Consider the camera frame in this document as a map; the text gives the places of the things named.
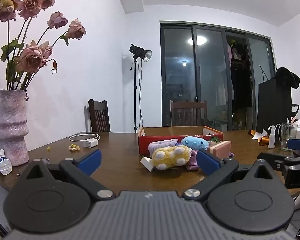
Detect dried pink roses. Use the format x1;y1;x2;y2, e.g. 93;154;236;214
0;0;87;92

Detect black monitor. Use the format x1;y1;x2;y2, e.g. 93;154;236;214
256;78;293;133

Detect orange paper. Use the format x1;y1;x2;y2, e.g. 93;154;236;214
248;129;269;146

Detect black garment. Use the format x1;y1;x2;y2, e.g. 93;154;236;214
275;67;300;89

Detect black office chair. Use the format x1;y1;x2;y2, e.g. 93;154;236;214
291;103;300;123

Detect white blue-label bottle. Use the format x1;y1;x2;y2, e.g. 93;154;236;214
0;156;13;176

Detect pink sponge block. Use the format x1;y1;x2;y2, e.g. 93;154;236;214
207;140;232;159

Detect purple headband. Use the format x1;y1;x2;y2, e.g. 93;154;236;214
148;138;179;154

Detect white paper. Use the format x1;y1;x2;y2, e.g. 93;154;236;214
252;129;268;139

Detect white spray bottle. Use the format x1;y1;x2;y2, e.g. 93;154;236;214
268;125;276;149

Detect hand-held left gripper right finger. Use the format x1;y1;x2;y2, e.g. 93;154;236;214
182;149;282;202

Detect red cardboard box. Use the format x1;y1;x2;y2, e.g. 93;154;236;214
137;125;224;155

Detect glass cup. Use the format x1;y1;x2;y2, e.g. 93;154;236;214
280;123;299;152

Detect blue plush toy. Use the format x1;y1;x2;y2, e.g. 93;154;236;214
181;136;210;151

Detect studio light on stand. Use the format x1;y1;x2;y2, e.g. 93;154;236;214
129;43;153;133

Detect yellow plush toy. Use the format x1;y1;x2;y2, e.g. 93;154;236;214
152;145;192;171

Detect yellow crumbs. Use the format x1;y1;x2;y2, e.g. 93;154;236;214
47;144;81;152

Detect white block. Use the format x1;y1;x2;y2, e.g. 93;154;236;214
140;156;156;172

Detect hanging clothes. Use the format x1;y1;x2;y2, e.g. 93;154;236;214
226;37;248;61

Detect dark wooden chair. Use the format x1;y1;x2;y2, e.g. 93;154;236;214
88;99;111;133

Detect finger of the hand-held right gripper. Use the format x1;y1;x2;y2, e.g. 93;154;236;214
257;152;300;173
287;138;300;151

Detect pink textured vase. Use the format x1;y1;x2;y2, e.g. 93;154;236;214
0;89;30;167

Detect white cable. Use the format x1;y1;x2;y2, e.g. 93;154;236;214
68;133;101;142

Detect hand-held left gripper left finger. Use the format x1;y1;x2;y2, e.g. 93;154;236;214
16;149;116;201

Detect sliding glass door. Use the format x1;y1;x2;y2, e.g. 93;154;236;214
160;21;277;132

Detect wooden chair with pink cushion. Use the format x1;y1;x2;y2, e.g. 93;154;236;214
170;100;208;127

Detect white charger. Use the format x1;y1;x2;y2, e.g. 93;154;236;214
82;139;99;148

